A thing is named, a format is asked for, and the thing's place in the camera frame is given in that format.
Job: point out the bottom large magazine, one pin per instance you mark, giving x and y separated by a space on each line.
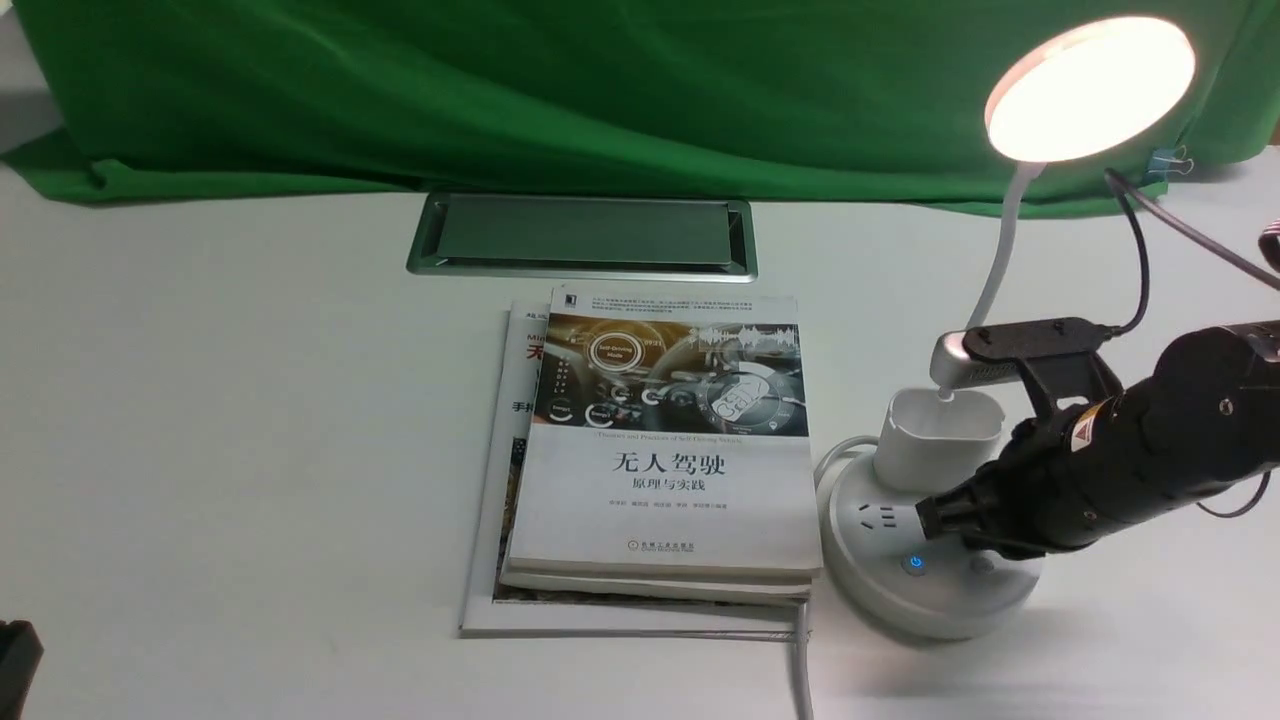
492 609

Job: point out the silver desk cable hatch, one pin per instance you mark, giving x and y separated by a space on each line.
584 238

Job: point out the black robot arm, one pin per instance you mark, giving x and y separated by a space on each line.
1223 420

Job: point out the blue binder clip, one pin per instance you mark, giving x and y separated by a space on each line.
1169 161

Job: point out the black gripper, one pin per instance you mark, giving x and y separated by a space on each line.
1062 485

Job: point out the white round power strip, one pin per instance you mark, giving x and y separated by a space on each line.
877 557

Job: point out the white desk lamp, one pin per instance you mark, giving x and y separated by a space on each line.
1080 93

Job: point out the white autonomous driving book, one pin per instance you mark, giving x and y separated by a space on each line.
669 438

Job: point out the green backdrop cloth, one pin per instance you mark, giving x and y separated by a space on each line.
859 101

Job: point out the black object at corner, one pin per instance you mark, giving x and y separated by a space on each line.
21 652

